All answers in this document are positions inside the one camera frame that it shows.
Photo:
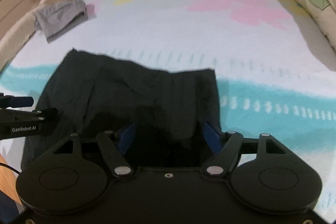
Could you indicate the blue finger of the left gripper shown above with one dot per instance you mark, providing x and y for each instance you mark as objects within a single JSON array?
[{"x": 7, "y": 101}]

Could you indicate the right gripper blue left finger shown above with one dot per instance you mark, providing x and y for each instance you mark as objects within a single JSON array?
[{"x": 126, "y": 139}]

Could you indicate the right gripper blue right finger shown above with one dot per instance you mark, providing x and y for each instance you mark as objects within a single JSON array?
[{"x": 214, "y": 137}]

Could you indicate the black pants with white stripe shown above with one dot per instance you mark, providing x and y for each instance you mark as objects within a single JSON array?
[{"x": 96, "y": 93}]

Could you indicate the beige long pillow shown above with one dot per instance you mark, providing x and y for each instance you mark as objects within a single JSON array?
[{"x": 17, "y": 36}]

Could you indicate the floral bed sheet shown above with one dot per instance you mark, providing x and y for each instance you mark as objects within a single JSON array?
[{"x": 275, "y": 70}]

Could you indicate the folded grey pants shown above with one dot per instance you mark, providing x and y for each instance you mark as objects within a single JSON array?
[{"x": 57, "y": 19}]

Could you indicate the wooden bed frame edge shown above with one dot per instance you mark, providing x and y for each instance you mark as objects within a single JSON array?
[{"x": 11, "y": 206}]

